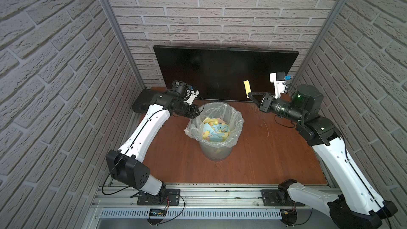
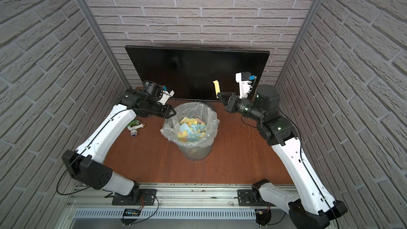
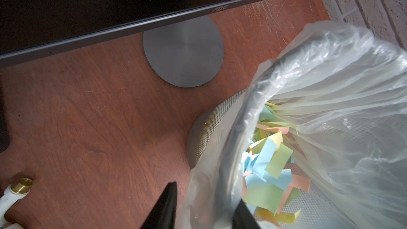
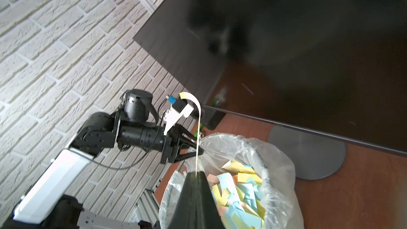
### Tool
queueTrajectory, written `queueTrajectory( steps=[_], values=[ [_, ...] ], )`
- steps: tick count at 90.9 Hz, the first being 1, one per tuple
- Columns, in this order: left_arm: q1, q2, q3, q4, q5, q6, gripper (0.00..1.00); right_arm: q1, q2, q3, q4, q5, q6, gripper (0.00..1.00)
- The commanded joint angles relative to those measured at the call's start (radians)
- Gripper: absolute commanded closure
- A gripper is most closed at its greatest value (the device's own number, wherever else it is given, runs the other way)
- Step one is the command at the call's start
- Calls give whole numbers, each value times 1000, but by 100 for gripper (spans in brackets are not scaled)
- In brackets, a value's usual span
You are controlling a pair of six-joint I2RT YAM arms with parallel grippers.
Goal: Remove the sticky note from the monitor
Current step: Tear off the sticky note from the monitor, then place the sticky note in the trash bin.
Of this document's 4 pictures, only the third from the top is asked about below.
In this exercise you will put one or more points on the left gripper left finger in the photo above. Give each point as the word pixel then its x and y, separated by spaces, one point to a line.
pixel 163 214

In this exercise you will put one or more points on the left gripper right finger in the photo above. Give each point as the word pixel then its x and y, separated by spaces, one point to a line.
pixel 243 219

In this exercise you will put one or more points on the pile of discarded sticky notes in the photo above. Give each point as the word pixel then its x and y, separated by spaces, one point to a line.
pixel 269 184

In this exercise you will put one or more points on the round grey monitor base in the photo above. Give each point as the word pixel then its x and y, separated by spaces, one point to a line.
pixel 186 54

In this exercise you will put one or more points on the black box under monitor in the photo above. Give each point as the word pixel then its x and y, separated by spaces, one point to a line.
pixel 5 138

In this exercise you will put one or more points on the black flat monitor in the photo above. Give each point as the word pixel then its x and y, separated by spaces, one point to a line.
pixel 33 29

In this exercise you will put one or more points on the clear plastic bin liner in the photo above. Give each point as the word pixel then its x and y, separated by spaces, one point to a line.
pixel 345 93

